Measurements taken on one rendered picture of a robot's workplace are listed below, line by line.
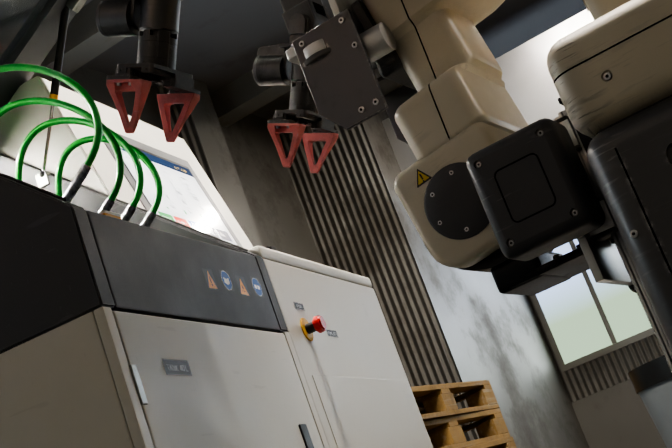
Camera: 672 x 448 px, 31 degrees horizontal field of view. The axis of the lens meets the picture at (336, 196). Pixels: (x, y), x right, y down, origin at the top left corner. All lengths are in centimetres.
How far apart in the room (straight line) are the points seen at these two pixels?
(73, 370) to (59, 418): 7
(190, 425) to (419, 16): 70
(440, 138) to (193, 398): 58
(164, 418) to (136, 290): 21
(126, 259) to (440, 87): 57
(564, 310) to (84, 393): 815
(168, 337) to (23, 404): 25
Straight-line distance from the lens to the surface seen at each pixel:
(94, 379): 177
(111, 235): 189
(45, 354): 182
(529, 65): 836
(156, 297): 193
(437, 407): 631
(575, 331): 973
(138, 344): 182
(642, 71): 140
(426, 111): 166
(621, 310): 963
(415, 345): 811
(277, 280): 245
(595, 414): 972
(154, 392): 181
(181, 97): 181
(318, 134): 217
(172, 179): 301
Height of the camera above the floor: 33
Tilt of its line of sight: 16 degrees up
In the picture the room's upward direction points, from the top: 21 degrees counter-clockwise
